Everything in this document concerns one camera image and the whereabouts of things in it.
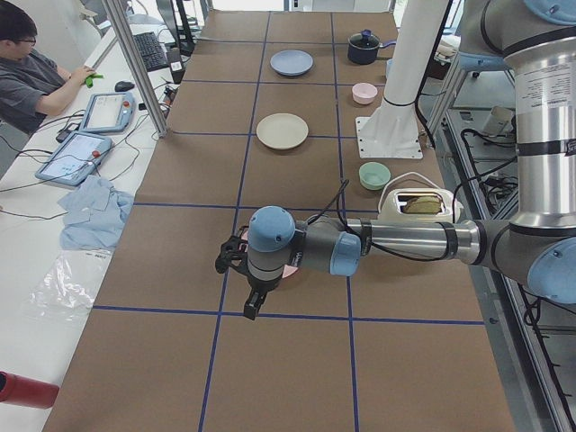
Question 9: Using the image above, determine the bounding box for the seated person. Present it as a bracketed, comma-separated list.
[1, 1, 96, 135]

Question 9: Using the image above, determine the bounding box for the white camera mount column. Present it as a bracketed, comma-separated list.
[356, 0, 450, 159]

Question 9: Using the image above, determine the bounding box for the dark blue pot with lid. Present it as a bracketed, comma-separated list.
[347, 29, 396, 65]

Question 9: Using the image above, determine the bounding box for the light blue shirt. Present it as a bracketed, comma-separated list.
[58, 175, 134, 250]

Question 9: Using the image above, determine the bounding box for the light blue cup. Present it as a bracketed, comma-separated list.
[385, 58, 393, 80]

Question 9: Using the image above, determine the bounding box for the far teach pendant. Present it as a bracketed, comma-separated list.
[79, 92, 134, 133]

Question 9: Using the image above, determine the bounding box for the red bottle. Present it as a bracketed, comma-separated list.
[1, 371, 59, 409]

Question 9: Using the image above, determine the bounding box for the cream plate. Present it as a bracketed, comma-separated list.
[256, 113, 309, 150]

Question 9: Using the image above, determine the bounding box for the pink plate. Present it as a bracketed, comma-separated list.
[240, 229, 298, 279]

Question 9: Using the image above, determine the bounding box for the near teach pendant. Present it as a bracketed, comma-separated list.
[35, 131, 113, 186]

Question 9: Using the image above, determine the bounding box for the green bowl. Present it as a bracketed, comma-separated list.
[358, 162, 392, 191]

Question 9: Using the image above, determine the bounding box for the aluminium frame post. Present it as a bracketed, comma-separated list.
[103, 0, 167, 138]

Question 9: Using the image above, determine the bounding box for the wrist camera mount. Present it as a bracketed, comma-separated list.
[215, 235, 248, 275]

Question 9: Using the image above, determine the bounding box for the clear plastic bag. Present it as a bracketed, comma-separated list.
[23, 250, 112, 322]

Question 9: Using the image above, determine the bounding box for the teach pendant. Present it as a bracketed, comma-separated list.
[79, 92, 134, 133]
[35, 131, 113, 186]

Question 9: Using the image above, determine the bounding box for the black computer mouse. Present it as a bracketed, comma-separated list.
[114, 81, 135, 92]

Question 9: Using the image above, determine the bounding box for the blue plate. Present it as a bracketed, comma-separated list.
[270, 49, 314, 77]

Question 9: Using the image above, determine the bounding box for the cream toaster with bread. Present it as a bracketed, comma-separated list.
[377, 172, 464, 223]

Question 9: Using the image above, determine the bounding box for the green tool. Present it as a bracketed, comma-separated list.
[85, 74, 104, 88]

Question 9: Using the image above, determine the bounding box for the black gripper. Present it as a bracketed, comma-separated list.
[243, 265, 282, 320]

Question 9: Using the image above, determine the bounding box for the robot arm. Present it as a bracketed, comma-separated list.
[242, 1, 575, 319]

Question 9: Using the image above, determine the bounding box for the pink bowl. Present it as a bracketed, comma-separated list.
[352, 82, 378, 105]

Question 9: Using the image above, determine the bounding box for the black keyboard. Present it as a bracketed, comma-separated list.
[133, 31, 169, 72]

